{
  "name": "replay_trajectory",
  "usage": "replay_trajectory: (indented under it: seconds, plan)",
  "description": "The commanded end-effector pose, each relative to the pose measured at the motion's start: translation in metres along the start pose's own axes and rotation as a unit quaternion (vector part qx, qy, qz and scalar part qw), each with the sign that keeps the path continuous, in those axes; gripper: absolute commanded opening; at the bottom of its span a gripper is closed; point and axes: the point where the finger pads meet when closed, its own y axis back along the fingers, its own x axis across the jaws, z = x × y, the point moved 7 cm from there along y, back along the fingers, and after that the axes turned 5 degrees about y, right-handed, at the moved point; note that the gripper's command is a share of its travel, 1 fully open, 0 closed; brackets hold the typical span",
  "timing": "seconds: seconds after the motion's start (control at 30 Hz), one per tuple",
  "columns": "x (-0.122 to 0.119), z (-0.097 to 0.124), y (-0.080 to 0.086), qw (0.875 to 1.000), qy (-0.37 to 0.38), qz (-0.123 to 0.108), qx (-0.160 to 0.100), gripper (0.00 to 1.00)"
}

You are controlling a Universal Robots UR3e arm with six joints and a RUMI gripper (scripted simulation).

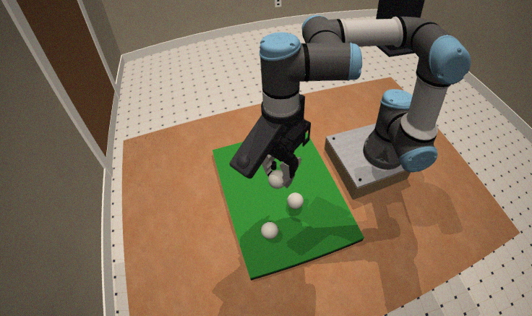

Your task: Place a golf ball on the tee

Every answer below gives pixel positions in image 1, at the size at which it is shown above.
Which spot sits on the green turf mat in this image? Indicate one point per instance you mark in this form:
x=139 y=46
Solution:
x=321 y=226

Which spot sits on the cream white ball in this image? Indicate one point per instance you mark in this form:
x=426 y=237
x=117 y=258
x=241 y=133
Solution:
x=269 y=230
x=275 y=179
x=295 y=200

